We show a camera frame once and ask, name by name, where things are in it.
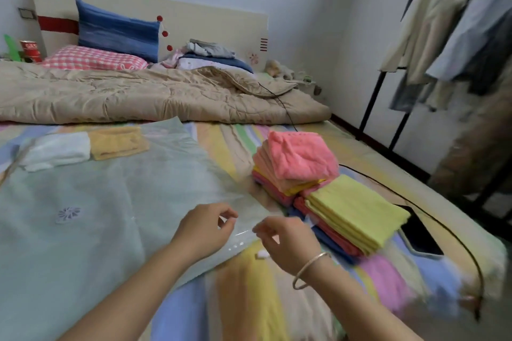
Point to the person's right hand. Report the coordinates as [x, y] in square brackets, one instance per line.
[290, 245]

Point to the person's left hand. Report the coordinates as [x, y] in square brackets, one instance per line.
[200, 233]

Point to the person's right thumb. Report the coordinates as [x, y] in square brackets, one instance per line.
[268, 241]

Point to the person's left thumb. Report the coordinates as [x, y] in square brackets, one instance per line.
[228, 228]

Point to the large clear plastic storage bag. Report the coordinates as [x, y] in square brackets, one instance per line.
[120, 193]

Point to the person's left forearm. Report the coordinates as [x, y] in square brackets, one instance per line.
[132, 296]

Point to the person's right forearm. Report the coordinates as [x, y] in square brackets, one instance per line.
[356, 304]

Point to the small white bag clip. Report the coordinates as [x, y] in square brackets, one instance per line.
[263, 255]

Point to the pastel striped bed sheet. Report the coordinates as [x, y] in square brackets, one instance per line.
[248, 304]

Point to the stack of yellow-green towels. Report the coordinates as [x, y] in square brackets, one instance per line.
[352, 213]

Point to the stack of pink towels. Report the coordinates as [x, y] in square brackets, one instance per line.
[298, 157]

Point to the orange-yellow folded towel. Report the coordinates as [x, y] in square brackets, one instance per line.
[116, 143]

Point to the black smartphone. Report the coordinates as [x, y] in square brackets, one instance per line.
[420, 233]

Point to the white bedside table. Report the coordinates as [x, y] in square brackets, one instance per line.
[308, 87]

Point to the beige quilt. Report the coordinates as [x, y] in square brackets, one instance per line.
[140, 93]

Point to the beige plush toy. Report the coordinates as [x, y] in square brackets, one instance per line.
[276, 69]

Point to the black metal clothes rack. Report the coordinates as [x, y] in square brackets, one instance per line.
[372, 101]

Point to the white and pink garment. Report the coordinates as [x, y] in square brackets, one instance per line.
[174, 60]

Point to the grey folded garment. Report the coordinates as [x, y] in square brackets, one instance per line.
[210, 49]

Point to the white folded towel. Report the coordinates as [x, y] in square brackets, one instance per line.
[54, 151]

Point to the cream headboard with red marks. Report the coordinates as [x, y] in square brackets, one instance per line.
[208, 25]

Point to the pink checked pillow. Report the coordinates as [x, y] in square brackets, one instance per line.
[90, 59]

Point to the blue pillow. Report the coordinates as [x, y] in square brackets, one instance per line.
[116, 31]

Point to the brown hanging garment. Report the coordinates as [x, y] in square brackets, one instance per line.
[476, 145]

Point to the red can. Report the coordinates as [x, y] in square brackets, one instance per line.
[30, 51]

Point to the green plastic item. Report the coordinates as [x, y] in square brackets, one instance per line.
[12, 49]

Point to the beige hanging coat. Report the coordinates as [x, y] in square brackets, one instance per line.
[434, 13]

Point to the dark grey hanging garment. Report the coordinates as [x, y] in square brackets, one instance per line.
[494, 65]

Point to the light blue hanging shirt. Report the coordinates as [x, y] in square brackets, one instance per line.
[476, 33]

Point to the wall switch plate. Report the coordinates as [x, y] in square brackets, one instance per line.
[27, 14]

